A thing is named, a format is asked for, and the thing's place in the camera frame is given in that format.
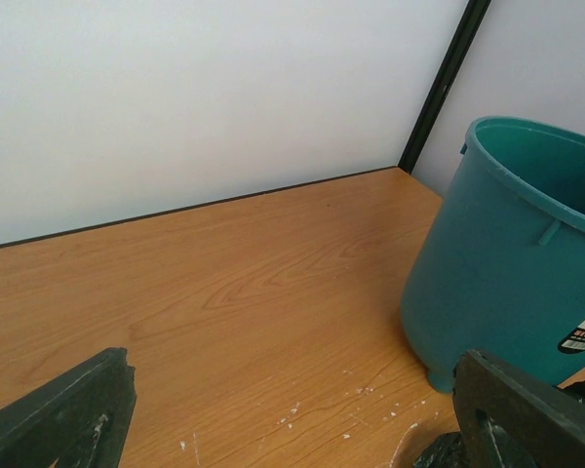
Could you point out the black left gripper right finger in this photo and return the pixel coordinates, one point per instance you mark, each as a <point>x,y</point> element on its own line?
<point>546,423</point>

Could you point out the teal plastic trash bin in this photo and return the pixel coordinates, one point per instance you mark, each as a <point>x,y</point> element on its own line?
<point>502,268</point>

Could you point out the black plastic trash bag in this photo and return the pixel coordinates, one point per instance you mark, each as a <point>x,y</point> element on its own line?
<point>448,450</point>

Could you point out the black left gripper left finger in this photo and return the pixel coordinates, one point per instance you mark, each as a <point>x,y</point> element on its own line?
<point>81,418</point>

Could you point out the black right rear frame post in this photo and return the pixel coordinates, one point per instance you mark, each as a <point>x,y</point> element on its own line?
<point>458,48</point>

